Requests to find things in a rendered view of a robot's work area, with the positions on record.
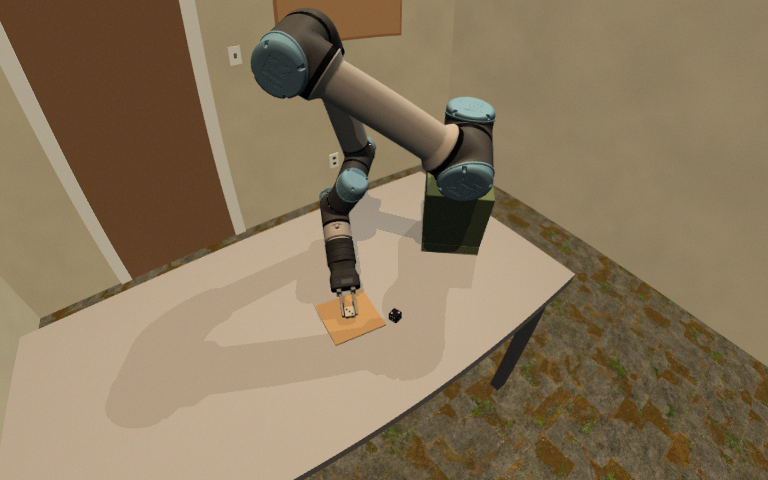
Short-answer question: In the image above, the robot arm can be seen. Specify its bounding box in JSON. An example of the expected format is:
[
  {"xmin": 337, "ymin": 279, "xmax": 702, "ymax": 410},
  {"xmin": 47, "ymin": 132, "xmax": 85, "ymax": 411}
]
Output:
[{"xmin": 251, "ymin": 8, "xmax": 495, "ymax": 227}]

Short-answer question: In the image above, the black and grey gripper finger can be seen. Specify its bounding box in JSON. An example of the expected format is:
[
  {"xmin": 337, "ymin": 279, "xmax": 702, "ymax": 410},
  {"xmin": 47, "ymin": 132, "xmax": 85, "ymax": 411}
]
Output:
[
  {"xmin": 351, "ymin": 287, "xmax": 358, "ymax": 316},
  {"xmin": 336, "ymin": 289, "xmax": 345, "ymax": 318}
]

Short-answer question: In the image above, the orange flat mat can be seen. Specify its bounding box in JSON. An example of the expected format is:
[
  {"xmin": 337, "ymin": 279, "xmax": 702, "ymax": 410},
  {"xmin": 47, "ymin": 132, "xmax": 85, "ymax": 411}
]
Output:
[{"xmin": 315, "ymin": 289, "xmax": 386, "ymax": 346}]

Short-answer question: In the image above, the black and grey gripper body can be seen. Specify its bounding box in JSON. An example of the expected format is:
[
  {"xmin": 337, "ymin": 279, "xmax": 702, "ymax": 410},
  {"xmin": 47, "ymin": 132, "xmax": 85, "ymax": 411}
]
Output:
[{"xmin": 323, "ymin": 222, "xmax": 361, "ymax": 293}]

